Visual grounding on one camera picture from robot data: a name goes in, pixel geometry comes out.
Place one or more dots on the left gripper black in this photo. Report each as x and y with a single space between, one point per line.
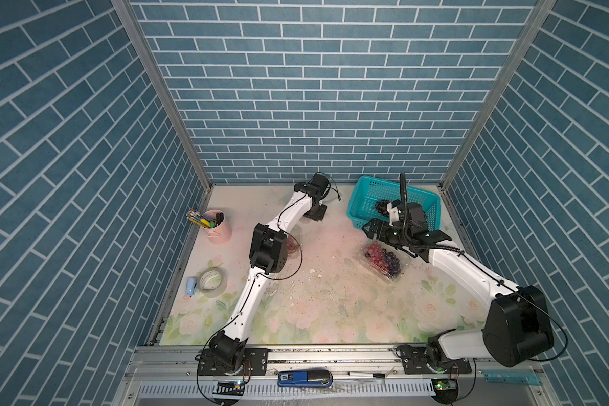
320 215

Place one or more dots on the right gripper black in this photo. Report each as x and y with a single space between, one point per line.
384 226

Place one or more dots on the dark purple grape bunch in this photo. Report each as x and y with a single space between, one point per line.
392 264

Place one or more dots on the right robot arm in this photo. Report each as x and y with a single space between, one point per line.
518 325

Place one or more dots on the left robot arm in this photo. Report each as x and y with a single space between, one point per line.
268 256

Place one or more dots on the black grape bunch lower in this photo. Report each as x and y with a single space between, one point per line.
383 207

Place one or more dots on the pink pen cup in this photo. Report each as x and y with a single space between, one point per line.
221 232

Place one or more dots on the coloured pens bundle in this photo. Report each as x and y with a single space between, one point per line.
201 219

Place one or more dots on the white tape roll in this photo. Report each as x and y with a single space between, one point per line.
212 282

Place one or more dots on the black marker pen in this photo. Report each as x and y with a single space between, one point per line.
372 375

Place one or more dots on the blue black handheld device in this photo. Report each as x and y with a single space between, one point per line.
312 378

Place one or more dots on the small blue object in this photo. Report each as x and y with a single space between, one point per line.
190 287

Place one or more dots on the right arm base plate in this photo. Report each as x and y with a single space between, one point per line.
424 359

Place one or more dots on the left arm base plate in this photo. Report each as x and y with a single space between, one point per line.
252 361

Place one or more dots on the teal metal bracket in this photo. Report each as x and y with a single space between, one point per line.
511 377

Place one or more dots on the aluminium front rail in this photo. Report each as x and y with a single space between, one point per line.
169 376

